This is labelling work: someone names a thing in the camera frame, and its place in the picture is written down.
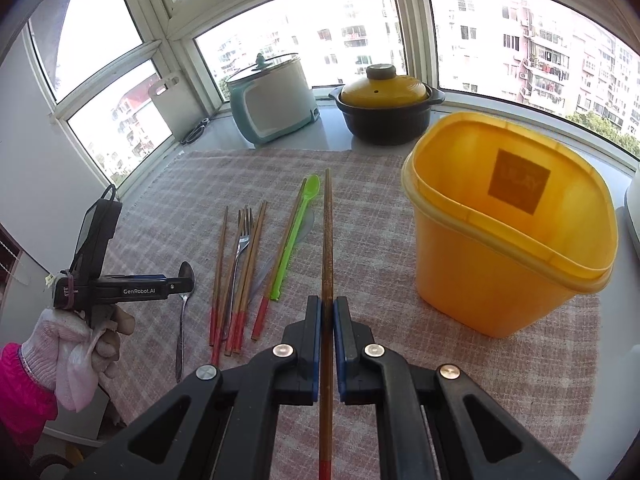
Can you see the metal spoon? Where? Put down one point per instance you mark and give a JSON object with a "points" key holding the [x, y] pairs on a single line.
{"points": [[182, 319]]}

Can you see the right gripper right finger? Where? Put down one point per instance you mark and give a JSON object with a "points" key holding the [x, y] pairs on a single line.
{"points": [[433, 424]]}

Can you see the pink plaid cloth mat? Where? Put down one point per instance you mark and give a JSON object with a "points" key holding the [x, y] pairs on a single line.
{"points": [[543, 375]]}

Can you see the pink sleeve forearm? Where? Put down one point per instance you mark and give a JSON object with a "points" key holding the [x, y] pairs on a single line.
{"points": [[26, 407]]}

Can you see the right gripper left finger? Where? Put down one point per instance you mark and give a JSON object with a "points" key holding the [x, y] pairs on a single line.
{"points": [[217, 424]]}

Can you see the green plastic spoon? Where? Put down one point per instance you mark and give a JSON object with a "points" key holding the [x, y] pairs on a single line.
{"points": [[311, 189]]}

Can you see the left gloved hand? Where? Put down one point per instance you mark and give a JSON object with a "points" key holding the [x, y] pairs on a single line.
{"points": [[67, 357]]}

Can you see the yellow plastic utensil container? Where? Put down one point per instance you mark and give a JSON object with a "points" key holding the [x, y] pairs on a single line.
{"points": [[510, 224]]}

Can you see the black casserole yellow lid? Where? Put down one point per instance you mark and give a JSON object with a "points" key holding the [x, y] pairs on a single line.
{"points": [[387, 109]]}

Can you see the white cutting board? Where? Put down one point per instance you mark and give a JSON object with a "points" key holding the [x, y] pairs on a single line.
{"points": [[179, 108]]}

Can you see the teal white electric pot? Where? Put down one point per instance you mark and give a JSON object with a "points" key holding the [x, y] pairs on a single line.
{"points": [[271, 98]]}

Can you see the metal fork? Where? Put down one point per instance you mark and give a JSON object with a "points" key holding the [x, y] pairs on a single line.
{"points": [[246, 228]]}

